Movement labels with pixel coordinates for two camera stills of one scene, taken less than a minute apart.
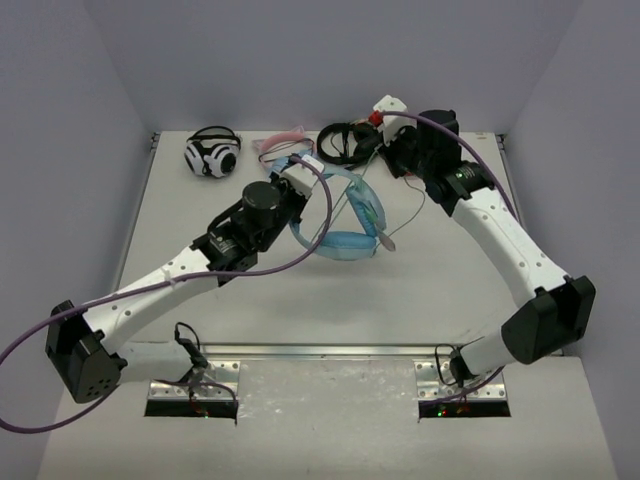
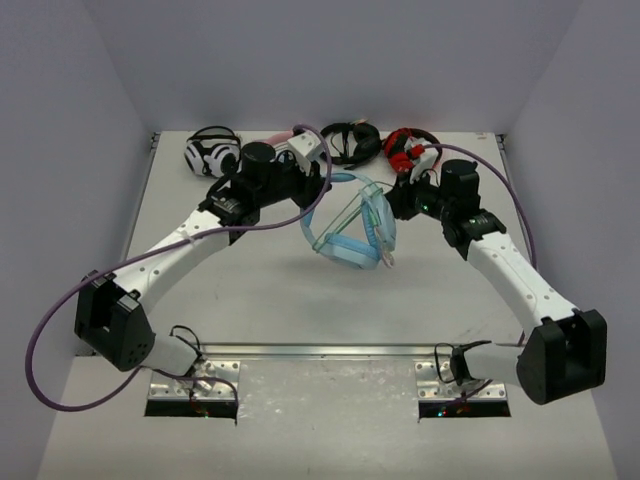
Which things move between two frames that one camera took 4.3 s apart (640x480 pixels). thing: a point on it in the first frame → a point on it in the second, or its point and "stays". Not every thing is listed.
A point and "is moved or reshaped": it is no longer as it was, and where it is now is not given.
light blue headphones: (343, 245) is moved or reshaped
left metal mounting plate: (219, 381) stays
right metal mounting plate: (435, 382) stays
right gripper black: (390, 151) → (401, 196)
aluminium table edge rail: (337, 350) stays
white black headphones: (212, 151) stays
